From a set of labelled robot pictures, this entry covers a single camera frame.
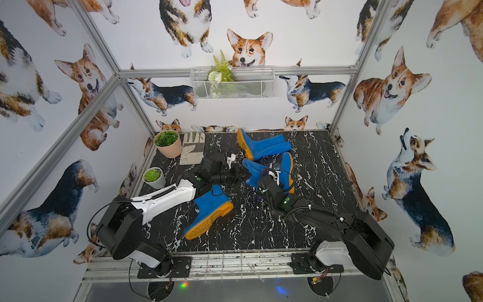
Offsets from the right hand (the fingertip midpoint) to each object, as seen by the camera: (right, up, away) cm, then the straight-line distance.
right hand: (264, 179), depth 84 cm
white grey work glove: (-41, +14, +29) cm, 53 cm away
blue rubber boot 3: (-24, -13, 0) cm, 27 cm away
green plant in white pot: (-53, +1, +5) cm, 54 cm away
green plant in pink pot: (-53, +19, +19) cm, 59 cm away
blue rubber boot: (-3, +14, +24) cm, 27 cm away
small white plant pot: (-52, -4, +8) cm, 53 cm away
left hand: (-4, +3, -6) cm, 8 cm away
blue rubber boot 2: (-4, +4, +3) cm, 7 cm away
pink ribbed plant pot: (-50, +12, +19) cm, 54 cm away
